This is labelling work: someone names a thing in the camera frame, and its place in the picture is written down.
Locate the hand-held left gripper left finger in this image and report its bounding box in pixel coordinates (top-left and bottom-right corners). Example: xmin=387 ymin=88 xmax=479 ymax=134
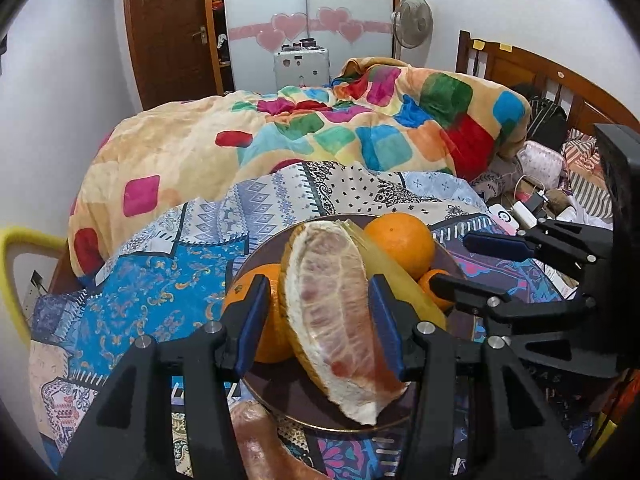
xmin=57 ymin=274 xmax=273 ymax=480

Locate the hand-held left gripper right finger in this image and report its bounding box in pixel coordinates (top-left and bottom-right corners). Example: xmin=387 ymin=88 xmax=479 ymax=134
xmin=367 ymin=274 xmax=586 ymax=480

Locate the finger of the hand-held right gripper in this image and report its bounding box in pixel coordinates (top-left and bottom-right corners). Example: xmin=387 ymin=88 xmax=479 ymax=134
xmin=429 ymin=272 xmax=597 ymax=334
xmin=462 ymin=217 xmax=614 ymax=274

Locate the large orange with sticker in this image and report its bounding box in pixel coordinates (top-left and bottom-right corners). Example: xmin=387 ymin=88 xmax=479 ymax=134
xmin=222 ymin=262 xmax=296 ymax=365

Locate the small mandarin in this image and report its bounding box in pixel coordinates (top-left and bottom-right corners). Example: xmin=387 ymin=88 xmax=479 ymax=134
xmin=417 ymin=269 xmax=454 ymax=311

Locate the yellow sugarcane piece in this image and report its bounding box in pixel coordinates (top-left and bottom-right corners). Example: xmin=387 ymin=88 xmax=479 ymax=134
xmin=360 ymin=240 xmax=448 ymax=332

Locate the pomelo slice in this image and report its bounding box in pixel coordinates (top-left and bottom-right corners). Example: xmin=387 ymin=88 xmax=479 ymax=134
xmin=280 ymin=219 xmax=408 ymax=427

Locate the purple plate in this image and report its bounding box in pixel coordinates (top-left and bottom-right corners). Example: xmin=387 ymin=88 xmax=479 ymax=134
xmin=232 ymin=214 xmax=468 ymax=433

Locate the white round device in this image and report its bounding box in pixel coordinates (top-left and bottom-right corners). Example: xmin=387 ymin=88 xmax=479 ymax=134
xmin=487 ymin=205 xmax=519 ymax=235

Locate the striped cloth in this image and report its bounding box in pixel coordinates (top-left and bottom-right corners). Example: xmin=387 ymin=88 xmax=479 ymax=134
xmin=562 ymin=130 xmax=614 ymax=222

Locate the light pink quilted bag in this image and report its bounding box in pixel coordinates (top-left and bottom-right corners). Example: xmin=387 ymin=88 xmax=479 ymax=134
xmin=517 ymin=141 xmax=561 ymax=189

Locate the blue patterned bed sheet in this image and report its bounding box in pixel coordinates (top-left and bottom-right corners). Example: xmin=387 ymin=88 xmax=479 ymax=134
xmin=27 ymin=160 xmax=596 ymax=480

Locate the black backpack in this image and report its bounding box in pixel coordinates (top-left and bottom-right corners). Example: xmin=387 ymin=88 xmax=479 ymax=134
xmin=512 ymin=82 xmax=569 ymax=147

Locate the colourful patchwork blanket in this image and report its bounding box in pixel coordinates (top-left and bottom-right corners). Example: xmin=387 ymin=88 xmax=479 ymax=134
xmin=67 ymin=57 xmax=532 ymax=291

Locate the wooden headboard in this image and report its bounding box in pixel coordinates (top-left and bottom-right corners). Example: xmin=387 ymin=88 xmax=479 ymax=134
xmin=456 ymin=30 xmax=640 ymax=137

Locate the standing fan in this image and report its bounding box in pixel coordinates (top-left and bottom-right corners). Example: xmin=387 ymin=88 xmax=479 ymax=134
xmin=390 ymin=0 xmax=434 ymax=61

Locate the white box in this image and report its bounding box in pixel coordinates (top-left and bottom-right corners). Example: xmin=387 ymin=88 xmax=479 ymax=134
xmin=273 ymin=46 xmax=331 ymax=90

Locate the row of small jars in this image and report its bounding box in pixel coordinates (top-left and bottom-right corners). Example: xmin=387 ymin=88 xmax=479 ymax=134
xmin=280 ymin=37 xmax=321 ymax=54

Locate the brown wooden door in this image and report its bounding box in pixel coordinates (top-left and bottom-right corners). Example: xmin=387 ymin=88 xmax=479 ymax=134
xmin=122 ymin=0 xmax=224 ymax=111

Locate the white charger with cable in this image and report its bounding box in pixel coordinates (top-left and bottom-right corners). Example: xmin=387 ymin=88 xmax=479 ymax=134
xmin=510 ymin=175 xmax=551 ymax=229

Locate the yellow chair frame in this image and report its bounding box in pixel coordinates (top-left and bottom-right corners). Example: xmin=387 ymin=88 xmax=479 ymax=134
xmin=0 ymin=227 xmax=69 ymax=347

